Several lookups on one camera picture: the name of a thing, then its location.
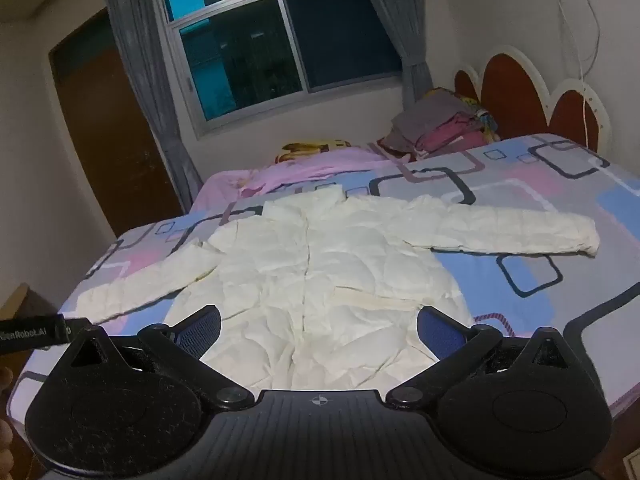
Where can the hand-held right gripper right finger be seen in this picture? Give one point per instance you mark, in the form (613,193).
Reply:
(437,332)

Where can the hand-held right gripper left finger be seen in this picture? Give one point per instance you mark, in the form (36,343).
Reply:
(202,332)

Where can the white puffer jacket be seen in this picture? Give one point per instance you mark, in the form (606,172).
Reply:
(310,285)

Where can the pile of folded clothes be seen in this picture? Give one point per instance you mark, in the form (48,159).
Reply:
(435,120)

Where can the person's left hand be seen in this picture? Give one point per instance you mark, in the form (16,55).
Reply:
(4,382)

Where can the bed with patterned sheet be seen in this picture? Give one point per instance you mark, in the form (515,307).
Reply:
(525,270)

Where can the brown wooden door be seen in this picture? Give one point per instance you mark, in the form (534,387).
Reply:
(110,150)

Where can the pink blanket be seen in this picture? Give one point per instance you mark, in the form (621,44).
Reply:
(320,167)

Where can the yellow printed pillow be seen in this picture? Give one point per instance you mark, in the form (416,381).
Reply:
(312,149)

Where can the brown and white headboard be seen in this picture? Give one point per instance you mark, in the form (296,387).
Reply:
(515,95)

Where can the grey curtain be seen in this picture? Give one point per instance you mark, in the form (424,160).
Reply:
(400,25)
(145,85)

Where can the white framed window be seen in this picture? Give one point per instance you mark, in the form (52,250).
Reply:
(260,55)

